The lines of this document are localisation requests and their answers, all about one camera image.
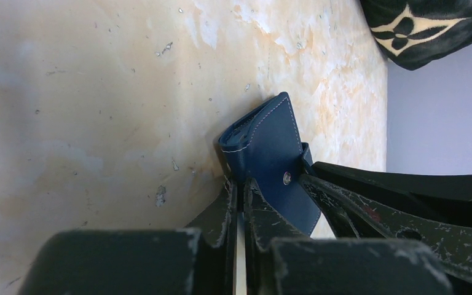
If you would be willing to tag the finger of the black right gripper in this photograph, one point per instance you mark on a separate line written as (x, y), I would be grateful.
(452, 244)
(443, 198)

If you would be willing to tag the black floral cushion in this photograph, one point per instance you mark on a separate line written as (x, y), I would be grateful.
(414, 33)

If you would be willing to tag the blue leather card holder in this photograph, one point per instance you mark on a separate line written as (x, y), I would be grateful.
(265, 145)

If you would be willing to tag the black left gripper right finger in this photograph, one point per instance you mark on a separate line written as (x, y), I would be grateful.
(282, 260)

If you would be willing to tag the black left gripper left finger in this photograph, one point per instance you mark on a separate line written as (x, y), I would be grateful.
(197, 259)

